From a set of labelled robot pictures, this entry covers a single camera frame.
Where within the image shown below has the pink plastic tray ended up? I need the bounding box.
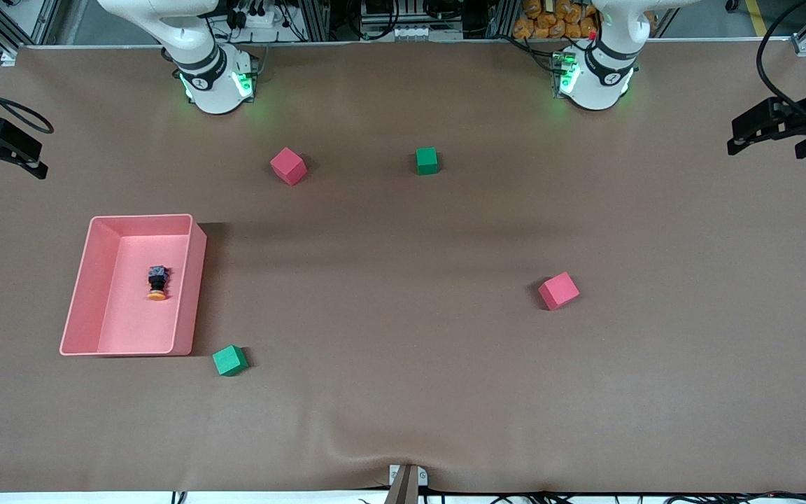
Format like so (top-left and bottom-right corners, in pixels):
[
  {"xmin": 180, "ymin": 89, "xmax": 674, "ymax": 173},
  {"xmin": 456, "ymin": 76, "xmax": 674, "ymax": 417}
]
[{"xmin": 59, "ymin": 214, "xmax": 208, "ymax": 357}]

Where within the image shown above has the orange-capped black push button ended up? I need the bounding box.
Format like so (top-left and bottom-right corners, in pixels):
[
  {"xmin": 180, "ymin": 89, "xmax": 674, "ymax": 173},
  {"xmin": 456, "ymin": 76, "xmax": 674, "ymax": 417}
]
[{"xmin": 147, "ymin": 265, "xmax": 169, "ymax": 302}]

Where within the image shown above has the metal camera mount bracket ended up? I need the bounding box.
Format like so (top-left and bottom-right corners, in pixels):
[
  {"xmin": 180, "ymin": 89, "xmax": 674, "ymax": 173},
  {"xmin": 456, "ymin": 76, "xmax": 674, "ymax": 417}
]
[{"xmin": 385, "ymin": 463, "xmax": 429, "ymax": 504}]

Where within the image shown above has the pink foam cube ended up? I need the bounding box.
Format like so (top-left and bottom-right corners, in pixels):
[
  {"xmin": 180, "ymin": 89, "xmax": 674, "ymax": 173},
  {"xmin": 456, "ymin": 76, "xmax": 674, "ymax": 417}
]
[
  {"xmin": 269, "ymin": 147, "xmax": 308, "ymax": 187},
  {"xmin": 538, "ymin": 272, "xmax": 581, "ymax": 312}
]

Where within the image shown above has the black equipment rack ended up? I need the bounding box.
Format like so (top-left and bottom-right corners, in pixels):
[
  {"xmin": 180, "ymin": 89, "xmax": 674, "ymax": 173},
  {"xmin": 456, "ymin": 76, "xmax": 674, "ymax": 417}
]
[{"xmin": 290, "ymin": 0, "xmax": 516, "ymax": 43}]

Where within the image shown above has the brown table cloth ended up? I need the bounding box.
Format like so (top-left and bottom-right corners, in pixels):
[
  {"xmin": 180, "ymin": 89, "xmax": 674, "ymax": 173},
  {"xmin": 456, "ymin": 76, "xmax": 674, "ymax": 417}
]
[{"xmin": 0, "ymin": 38, "xmax": 806, "ymax": 494}]

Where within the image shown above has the white power strip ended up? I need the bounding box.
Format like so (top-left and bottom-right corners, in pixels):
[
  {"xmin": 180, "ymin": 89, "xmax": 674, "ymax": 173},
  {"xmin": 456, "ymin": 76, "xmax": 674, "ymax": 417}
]
[{"xmin": 229, "ymin": 0, "xmax": 279, "ymax": 30}]

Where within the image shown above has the bag of orange items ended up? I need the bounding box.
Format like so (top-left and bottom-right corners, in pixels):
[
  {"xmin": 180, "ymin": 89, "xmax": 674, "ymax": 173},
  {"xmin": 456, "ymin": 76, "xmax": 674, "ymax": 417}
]
[{"xmin": 512, "ymin": 0, "xmax": 600, "ymax": 41}]

